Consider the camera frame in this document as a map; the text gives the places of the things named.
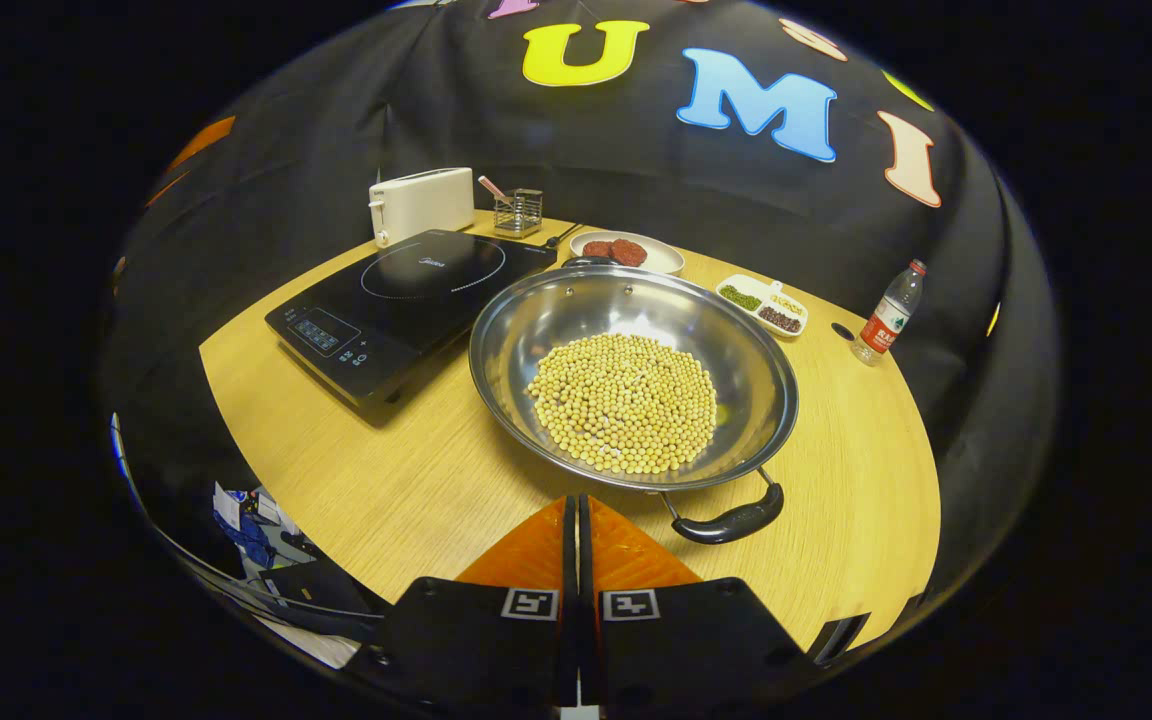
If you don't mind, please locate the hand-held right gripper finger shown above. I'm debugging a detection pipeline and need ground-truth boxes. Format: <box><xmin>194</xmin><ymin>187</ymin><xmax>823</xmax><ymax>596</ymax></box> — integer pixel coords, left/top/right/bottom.
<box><xmin>351</xmin><ymin>495</ymin><xmax>577</xmax><ymax>713</ymax></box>
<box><xmin>579</xmin><ymin>495</ymin><xmax>822</xmax><ymax>713</ymax></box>

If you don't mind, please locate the black induction cooktop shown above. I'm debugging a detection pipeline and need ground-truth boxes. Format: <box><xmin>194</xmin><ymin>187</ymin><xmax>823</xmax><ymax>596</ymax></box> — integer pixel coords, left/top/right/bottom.
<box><xmin>265</xmin><ymin>229</ymin><xmax>558</xmax><ymax>407</ymax></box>

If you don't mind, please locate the steel pot with black handles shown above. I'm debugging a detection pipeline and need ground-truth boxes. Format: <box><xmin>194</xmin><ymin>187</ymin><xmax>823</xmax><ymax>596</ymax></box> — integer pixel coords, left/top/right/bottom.
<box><xmin>468</xmin><ymin>256</ymin><xmax>800</xmax><ymax>546</ymax></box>

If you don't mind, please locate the black backdrop cloth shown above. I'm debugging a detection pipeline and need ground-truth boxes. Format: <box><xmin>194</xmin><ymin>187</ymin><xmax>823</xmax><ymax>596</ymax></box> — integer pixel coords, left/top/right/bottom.
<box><xmin>101</xmin><ymin>0</ymin><xmax>1057</xmax><ymax>601</ymax></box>

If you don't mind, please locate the pile of soybeans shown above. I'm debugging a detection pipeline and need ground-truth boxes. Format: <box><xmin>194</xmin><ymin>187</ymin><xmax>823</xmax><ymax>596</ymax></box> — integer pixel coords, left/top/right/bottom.
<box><xmin>526</xmin><ymin>333</ymin><xmax>719</xmax><ymax>476</ymax></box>

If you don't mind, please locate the white toaster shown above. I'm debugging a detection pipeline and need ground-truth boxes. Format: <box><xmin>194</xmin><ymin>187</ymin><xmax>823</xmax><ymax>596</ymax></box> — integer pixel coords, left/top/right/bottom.
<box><xmin>368</xmin><ymin>167</ymin><xmax>476</xmax><ymax>248</ymax></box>

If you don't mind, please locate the dark flat object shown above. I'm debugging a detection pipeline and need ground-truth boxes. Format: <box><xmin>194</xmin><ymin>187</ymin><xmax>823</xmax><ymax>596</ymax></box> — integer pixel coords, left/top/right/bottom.
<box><xmin>261</xmin><ymin>560</ymin><xmax>392</xmax><ymax>641</ymax></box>

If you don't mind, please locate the blue and white clutter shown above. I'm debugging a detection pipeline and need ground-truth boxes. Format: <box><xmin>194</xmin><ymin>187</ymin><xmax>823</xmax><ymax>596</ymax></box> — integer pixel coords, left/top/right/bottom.
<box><xmin>213</xmin><ymin>481</ymin><xmax>312</xmax><ymax>576</ymax></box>

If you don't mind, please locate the round white plate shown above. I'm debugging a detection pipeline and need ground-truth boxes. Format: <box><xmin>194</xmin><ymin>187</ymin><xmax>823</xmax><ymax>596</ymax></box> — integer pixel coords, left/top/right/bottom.
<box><xmin>570</xmin><ymin>231</ymin><xmax>686</xmax><ymax>277</ymax></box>

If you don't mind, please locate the white divided dish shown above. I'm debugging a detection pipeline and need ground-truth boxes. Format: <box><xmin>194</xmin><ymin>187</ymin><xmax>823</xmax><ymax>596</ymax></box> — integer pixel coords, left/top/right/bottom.
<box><xmin>715</xmin><ymin>273</ymin><xmax>809</xmax><ymax>339</ymax></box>

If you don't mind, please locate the plastic water bottle red label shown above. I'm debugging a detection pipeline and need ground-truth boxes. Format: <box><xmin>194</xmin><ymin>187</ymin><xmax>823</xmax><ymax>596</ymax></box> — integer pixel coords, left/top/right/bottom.
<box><xmin>850</xmin><ymin>259</ymin><xmax>928</xmax><ymax>367</ymax></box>

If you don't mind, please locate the metal wire basket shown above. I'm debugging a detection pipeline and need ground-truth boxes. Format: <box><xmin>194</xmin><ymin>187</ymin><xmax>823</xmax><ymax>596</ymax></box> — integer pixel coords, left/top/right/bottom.
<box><xmin>493</xmin><ymin>188</ymin><xmax>544</xmax><ymax>239</ymax></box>

